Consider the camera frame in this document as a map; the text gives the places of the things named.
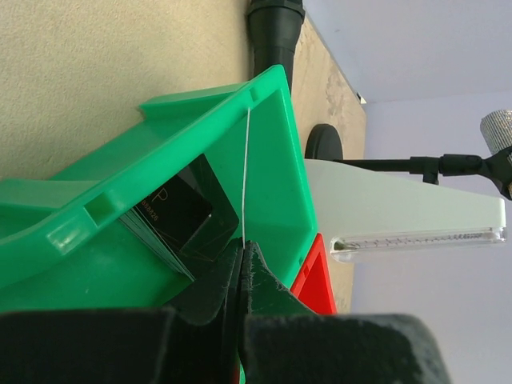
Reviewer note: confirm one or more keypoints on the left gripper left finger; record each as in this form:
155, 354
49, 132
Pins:
191, 339

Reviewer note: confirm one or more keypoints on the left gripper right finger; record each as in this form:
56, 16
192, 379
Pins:
282, 341

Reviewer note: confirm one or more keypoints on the black VIP credit card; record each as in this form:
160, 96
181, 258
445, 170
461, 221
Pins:
244, 178

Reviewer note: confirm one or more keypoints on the black card in green bin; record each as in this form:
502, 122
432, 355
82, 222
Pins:
187, 221

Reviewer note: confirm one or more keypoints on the red bin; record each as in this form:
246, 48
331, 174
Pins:
312, 286

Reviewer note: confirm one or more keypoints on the clear metronome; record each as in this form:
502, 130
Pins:
362, 214

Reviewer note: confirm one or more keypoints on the green bin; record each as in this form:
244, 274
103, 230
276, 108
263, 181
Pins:
63, 245

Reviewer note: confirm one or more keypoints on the black microphone stand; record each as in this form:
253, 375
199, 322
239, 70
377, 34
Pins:
324, 143

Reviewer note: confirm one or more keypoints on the silver microphone on stand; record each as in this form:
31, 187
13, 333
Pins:
496, 130

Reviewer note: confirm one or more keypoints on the black microphone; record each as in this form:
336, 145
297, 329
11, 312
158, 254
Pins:
274, 28

